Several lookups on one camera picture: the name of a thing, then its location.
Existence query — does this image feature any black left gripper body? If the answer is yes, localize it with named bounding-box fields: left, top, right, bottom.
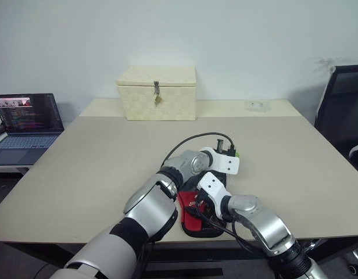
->
left=216, top=139, right=230, bottom=155

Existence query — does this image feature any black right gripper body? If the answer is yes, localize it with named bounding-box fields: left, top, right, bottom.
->
left=194, top=189, right=217, bottom=217

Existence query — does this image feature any red and black pouch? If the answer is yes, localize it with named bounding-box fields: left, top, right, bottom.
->
left=177, top=170, right=229, bottom=238

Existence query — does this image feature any small clear plastic box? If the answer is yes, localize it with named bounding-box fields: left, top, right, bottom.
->
left=244, top=100, right=271, bottom=113

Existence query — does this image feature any cream woven lidded box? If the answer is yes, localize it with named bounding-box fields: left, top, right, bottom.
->
left=116, top=65, right=197, bottom=121

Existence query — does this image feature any black office chair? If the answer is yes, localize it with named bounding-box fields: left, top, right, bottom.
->
left=314, top=64, right=358, bottom=276

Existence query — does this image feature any open grey laptop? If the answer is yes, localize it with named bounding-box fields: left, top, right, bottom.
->
left=0, top=92, right=65, bottom=166

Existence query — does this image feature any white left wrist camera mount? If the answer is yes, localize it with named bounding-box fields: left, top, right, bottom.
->
left=199, top=146, right=241, bottom=175

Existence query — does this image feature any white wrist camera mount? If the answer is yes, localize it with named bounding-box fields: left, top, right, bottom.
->
left=196, top=171, right=231, bottom=219
left=199, top=146, right=241, bottom=175

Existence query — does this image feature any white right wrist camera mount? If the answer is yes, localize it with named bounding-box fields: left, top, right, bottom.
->
left=196, top=171, right=231, bottom=219

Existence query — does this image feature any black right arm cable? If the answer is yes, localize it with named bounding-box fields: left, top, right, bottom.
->
left=190, top=203, right=273, bottom=258

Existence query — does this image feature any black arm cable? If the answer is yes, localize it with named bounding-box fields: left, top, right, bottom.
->
left=190, top=203, right=273, bottom=258
left=162, top=132, right=237, bottom=166

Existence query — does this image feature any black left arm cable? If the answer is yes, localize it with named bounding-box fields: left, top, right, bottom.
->
left=162, top=132, right=237, bottom=166

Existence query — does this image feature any black floor cable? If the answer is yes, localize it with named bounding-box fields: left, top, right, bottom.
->
left=33, top=262, right=53, bottom=279

